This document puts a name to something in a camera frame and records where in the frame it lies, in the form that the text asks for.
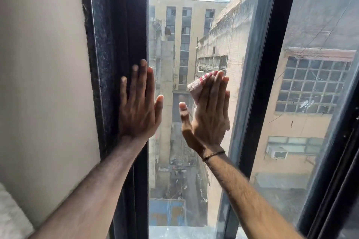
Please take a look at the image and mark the beige building with windows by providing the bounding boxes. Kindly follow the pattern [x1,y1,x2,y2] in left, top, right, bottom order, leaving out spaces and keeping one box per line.
[149,0,229,91]

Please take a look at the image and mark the concrete building with grid window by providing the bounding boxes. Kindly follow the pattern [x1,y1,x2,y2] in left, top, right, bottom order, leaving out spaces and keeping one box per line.
[196,0,359,220]

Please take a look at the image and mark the person's left hand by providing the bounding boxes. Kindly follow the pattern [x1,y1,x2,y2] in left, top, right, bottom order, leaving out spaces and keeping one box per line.
[119,59,164,140]

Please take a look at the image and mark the white textured cushion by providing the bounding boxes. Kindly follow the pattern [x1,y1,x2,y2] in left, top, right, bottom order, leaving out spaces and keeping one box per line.
[0,183,35,239]

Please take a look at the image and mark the red white checked cloth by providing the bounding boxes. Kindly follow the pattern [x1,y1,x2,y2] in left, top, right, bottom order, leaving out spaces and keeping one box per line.
[187,70,231,131]

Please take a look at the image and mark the black window frame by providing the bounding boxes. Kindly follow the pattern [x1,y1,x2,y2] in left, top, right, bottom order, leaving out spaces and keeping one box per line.
[79,0,359,239]

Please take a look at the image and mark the thin beaded bracelet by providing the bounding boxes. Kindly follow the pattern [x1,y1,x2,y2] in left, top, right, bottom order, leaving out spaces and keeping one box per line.
[202,150,226,162]

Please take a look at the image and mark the white air conditioner unit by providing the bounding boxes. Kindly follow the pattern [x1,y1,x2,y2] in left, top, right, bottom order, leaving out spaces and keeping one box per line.
[266,146,288,160]

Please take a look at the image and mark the person's right hand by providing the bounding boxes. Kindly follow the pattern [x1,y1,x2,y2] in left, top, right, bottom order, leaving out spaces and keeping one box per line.
[179,70,231,157]

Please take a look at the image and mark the person's right forearm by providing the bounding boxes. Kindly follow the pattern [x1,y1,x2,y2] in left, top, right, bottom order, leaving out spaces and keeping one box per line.
[202,152,305,239]

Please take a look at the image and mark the sliding glass window pane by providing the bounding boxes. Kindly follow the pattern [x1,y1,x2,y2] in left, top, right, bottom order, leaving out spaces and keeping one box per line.
[216,0,359,239]

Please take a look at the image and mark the person's left forearm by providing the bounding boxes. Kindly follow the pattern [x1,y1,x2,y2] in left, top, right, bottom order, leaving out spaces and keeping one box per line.
[28,135,146,239]

